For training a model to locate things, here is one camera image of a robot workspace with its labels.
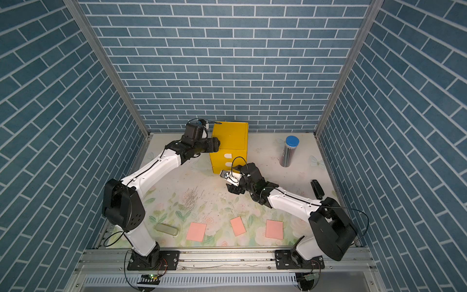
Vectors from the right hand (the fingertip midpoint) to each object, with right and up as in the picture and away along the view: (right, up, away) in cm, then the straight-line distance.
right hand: (233, 174), depth 85 cm
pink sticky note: (-17, -26, -2) cm, 31 cm away
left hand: (-7, +15, +3) cm, 17 cm away
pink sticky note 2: (+2, -24, -2) cm, 24 cm away
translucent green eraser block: (-29, -24, -5) cm, 38 cm away
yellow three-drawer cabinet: (0, +11, 0) cm, 11 cm away
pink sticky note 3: (+19, -25, -2) cm, 32 cm away
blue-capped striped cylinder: (+29, +15, +6) cm, 34 cm away
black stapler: (+43, -9, +7) cm, 45 cm away
